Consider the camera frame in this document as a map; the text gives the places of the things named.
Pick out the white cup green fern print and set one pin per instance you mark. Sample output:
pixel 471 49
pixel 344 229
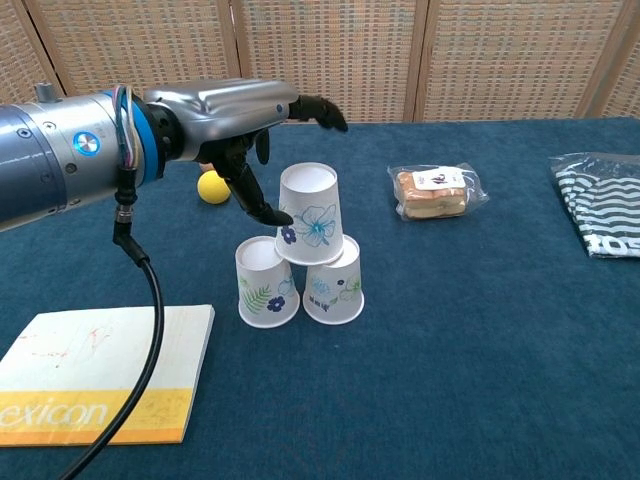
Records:
pixel 265 290

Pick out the yellow foam ball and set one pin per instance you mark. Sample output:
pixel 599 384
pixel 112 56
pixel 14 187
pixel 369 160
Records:
pixel 210 189

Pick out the blue carpet table cover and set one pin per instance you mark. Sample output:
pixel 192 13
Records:
pixel 450 350

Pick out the white cup green flower print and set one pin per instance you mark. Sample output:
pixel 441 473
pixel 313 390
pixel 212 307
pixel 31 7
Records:
pixel 333 292

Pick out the woven rattan folding screen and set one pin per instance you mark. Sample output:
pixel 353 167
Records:
pixel 450 60

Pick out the bread in clear plastic bag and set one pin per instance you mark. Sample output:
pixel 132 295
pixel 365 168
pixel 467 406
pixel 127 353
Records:
pixel 435 192

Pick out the striped cloth in plastic bag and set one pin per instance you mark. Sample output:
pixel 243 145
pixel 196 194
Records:
pixel 605 205

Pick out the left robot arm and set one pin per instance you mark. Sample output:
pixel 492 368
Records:
pixel 40 155

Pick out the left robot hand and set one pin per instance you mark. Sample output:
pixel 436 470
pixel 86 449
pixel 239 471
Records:
pixel 225 115

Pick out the white and yellow notebook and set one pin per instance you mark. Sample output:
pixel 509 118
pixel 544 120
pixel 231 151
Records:
pixel 75 360

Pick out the white cup large blue flower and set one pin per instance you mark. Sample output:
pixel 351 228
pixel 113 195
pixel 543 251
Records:
pixel 310 215

